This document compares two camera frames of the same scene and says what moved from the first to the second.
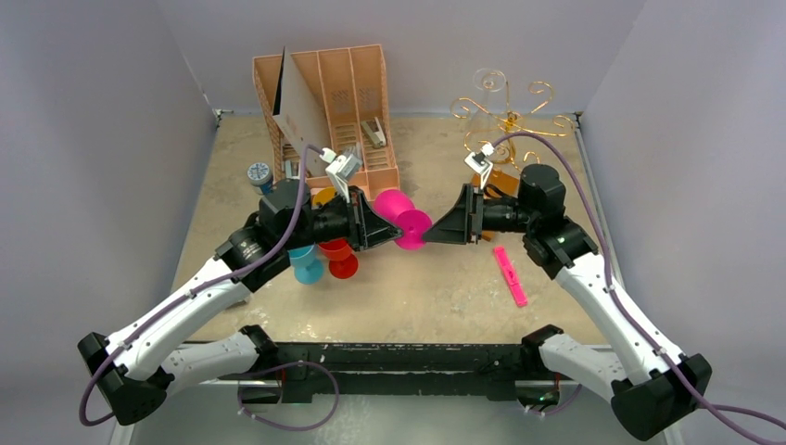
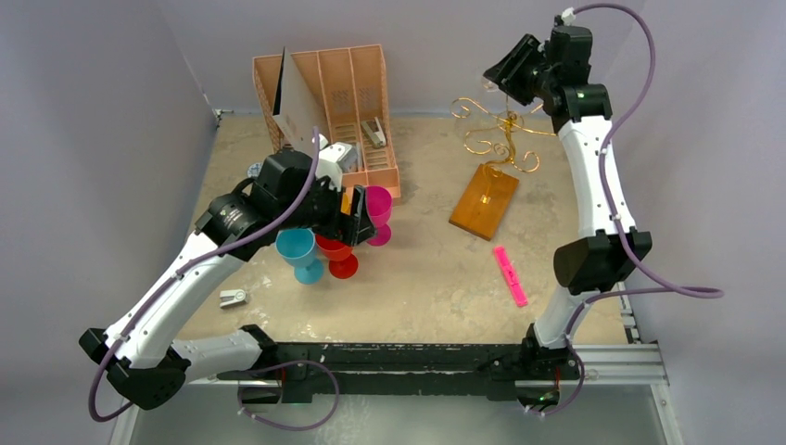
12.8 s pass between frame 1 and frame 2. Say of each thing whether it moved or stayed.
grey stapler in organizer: stayed
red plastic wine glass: stayed
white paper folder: stayed
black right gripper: moved
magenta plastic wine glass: moved
